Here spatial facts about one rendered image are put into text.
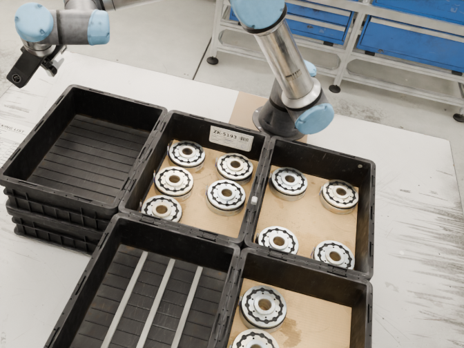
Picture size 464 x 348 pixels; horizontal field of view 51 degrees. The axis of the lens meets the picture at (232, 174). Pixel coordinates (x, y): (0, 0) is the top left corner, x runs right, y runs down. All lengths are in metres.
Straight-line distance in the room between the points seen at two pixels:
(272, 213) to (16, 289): 0.67
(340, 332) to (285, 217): 0.33
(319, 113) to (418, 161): 0.58
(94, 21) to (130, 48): 2.25
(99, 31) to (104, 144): 0.41
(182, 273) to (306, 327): 0.31
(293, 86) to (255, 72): 1.97
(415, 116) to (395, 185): 1.67
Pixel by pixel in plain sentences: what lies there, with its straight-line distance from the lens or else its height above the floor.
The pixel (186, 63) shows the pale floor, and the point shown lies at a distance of 3.29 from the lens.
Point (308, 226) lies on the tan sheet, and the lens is 1.31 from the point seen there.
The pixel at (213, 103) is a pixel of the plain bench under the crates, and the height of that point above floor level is 0.70.
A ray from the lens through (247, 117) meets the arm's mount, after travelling 1.64.
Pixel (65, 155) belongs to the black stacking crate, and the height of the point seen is 0.83.
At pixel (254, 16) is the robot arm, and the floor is 1.29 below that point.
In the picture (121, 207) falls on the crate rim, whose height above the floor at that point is 0.93.
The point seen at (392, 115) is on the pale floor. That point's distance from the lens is 3.29.
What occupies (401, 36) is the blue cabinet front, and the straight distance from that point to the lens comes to 3.15.
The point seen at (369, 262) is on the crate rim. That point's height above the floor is 0.93.
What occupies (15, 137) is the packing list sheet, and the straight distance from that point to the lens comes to 1.69.
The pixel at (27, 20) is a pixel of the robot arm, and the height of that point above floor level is 1.26.
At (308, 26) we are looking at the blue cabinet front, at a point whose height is 0.39.
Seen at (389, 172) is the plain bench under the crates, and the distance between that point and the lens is 1.76.
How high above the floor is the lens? 1.82
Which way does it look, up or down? 45 degrees down
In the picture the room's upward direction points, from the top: 11 degrees clockwise
